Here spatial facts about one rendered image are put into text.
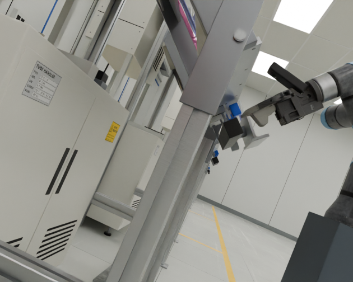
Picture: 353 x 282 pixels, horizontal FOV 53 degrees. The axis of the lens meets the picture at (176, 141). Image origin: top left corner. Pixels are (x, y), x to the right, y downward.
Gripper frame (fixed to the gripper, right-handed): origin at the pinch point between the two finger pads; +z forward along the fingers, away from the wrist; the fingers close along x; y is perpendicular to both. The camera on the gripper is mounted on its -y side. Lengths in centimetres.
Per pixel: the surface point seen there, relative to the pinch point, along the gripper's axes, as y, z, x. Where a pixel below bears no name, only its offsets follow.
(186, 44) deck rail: -32.0, 5.1, 19.0
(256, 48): -2.4, 2.3, -45.4
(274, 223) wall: 171, -91, 760
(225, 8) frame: -7, 6, -53
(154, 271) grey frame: 34, 44, 21
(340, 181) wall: 138, -273, 760
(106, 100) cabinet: -16.8, 33.7, -5.6
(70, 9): -60, 38, 17
